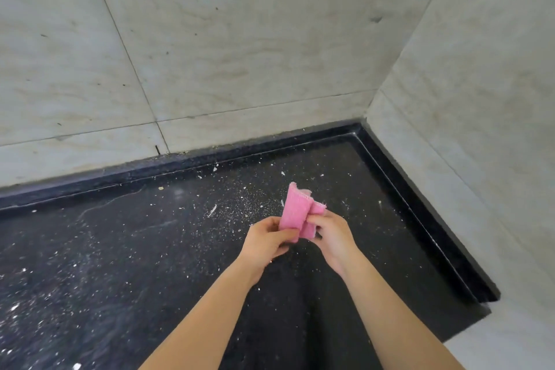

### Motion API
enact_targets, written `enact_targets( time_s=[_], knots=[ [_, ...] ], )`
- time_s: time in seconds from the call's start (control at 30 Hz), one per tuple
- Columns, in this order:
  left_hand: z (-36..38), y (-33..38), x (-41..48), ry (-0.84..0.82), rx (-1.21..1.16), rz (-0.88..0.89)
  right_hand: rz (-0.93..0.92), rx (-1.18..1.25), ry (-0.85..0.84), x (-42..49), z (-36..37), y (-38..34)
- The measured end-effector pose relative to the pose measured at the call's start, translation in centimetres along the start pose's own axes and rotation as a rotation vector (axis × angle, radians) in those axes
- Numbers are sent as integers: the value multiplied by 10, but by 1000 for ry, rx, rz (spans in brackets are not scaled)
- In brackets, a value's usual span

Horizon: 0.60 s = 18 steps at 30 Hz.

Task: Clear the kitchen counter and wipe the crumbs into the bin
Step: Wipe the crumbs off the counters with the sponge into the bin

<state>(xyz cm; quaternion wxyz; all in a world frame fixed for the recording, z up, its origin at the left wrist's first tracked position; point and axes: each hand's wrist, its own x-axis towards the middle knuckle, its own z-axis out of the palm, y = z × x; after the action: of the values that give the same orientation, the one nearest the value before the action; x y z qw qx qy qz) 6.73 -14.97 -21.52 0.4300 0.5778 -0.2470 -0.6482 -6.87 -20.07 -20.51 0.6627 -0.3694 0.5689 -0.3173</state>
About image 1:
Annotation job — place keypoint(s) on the black speckled countertop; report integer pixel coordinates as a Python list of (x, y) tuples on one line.
[(108, 261)]

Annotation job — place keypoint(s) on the person's left forearm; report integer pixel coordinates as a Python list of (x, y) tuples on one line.
[(195, 326)]

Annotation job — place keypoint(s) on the person's right hand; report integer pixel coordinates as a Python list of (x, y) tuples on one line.
[(336, 244)]

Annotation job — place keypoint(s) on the person's left hand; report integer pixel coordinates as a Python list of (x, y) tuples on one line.
[(264, 246)]

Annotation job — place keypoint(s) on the person's right forearm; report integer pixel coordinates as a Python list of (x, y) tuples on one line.
[(390, 322)]

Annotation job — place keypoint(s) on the pink cloth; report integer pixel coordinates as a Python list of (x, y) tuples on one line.
[(295, 211)]

